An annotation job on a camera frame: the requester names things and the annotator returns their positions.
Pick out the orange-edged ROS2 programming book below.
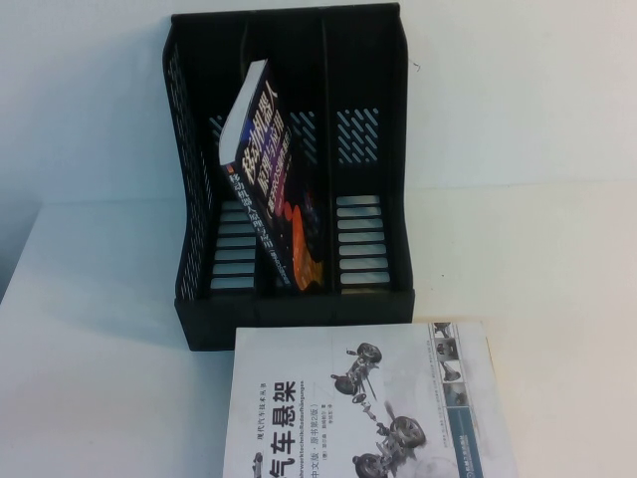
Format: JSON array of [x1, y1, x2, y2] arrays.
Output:
[[481, 328, 502, 384]]

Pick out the white car suspension book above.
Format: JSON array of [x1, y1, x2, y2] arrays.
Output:
[[224, 321, 492, 478]]

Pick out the dark mobile robot book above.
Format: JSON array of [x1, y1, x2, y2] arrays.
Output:
[[217, 59, 327, 296]]

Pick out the black three-slot book stand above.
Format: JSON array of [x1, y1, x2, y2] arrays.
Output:
[[161, 2, 417, 355]]

